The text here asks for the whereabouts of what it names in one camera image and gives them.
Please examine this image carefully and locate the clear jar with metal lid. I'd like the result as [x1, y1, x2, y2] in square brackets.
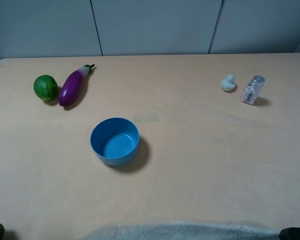
[240, 75, 265, 105]

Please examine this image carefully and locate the black object bottom right corner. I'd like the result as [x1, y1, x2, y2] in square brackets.
[279, 227, 300, 240]

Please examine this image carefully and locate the blue plastic bowl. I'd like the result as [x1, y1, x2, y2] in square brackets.
[90, 117, 140, 167]

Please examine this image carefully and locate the small white duck figure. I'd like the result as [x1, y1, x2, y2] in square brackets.
[220, 74, 236, 92]

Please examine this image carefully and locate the purple toy eggplant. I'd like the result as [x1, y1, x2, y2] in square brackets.
[58, 64, 95, 107]

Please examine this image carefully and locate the green round fruit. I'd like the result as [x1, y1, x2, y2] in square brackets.
[33, 75, 59, 101]

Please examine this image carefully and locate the grey cloth at table edge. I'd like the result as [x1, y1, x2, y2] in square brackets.
[82, 221, 280, 240]

